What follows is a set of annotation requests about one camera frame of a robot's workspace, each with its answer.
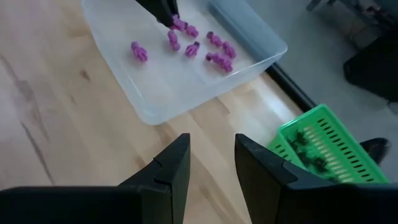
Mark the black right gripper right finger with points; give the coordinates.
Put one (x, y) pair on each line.
(311, 205)

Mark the green plastic basket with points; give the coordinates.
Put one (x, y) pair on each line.
(351, 133)

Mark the clear plastic bin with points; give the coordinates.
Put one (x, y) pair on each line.
(161, 87)

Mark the black bulky object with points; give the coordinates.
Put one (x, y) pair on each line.
(376, 68)

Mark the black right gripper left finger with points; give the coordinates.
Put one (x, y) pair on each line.
(109, 205)

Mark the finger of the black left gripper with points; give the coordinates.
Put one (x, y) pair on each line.
(174, 7)
(155, 9)

